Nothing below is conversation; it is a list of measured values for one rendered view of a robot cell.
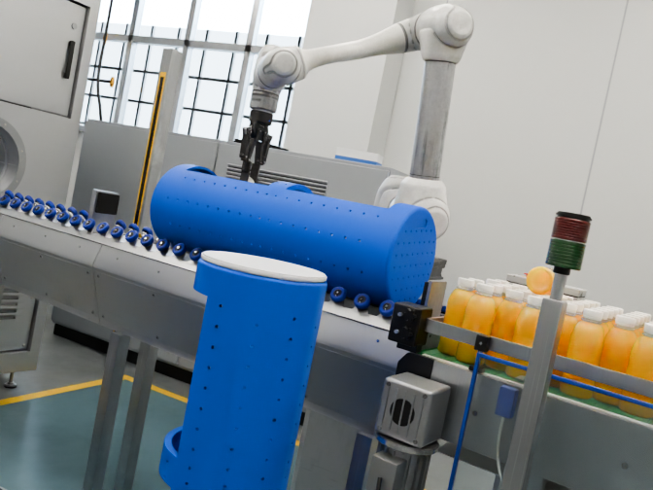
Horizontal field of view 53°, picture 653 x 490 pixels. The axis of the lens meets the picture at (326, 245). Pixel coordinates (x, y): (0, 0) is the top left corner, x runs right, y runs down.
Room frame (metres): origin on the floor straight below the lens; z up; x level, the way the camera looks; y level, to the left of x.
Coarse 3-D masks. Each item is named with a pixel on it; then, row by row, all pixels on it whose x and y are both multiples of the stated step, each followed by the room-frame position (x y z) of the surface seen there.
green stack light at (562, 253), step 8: (552, 240) 1.20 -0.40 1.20; (560, 240) 1.18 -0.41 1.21; (552, 248) 1.20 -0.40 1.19; (560, 248) 1.18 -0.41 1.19; (568, 248) 1.18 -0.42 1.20; (576, 248) 1.17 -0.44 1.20; (584, 248) 1.19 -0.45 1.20; (552, 256) 1.19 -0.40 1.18; (560, 256) 1.18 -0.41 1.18; (568, 256) 1.17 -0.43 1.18; (576, 256) 1.18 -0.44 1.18; (552, 264) 1.19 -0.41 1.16; (560, 264) 1.18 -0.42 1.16; (568, 264) 1.17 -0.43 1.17; (576, 264) 1.18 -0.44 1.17
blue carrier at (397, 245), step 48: (192, 192) 2.02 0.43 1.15; (240, 192) 1.94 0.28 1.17; (288, 192) 1.88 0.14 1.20; (192, 240) 2.03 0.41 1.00; (240, 240) 1.90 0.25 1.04; (288, 240) 1.80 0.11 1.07; (336, 240) 1.72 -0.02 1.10; (384, 240) 1.65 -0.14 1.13; (432, 240) 1.84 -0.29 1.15; (384, 288) 1.66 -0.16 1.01
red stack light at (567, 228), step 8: (560, 224) 1.19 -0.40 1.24; (568, 224) 1.18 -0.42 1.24; (576, 224) 1.17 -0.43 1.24; (584, 224) 1.18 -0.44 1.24; (552, 232) 1.21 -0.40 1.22; (560, 232) 1.19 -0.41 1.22; (568, 232) 1.18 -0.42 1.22; (576, 232) 1.17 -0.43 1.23; (584, 232) 1.18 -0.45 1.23; (568, 240) 1.20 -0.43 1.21; (576, 240) 1.17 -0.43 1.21; (584, 240) 1.18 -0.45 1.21
